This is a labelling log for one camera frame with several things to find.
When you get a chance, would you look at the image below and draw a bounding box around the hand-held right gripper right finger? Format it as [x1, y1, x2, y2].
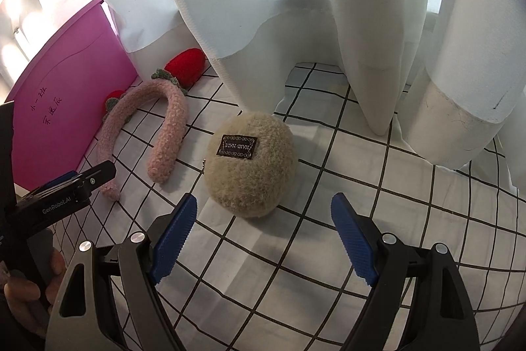
[330, 192, 481, 351]

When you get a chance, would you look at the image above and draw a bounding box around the white checked tablecloth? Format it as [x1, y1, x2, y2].
[48, 62, 526, 351]

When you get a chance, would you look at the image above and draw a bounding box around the beige plush pouch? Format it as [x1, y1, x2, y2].
[201, 111, 298, 220]

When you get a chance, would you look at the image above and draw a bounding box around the pink plastic basin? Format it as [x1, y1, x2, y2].
[7, 0, 139, 191]

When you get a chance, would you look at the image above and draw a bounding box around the pink knitted strawberry headband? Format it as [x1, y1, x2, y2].
[96, 48, 205, 202]

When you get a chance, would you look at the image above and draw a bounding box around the person's left hand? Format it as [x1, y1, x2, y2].
[3, 250, 67, 336]

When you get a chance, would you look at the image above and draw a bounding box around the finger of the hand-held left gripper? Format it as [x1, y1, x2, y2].
[76, 161, 117, 192]
[16, 169, 80, 200]

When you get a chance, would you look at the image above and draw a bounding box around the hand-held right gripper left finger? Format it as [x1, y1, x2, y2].
[45, 193, 199, 351]

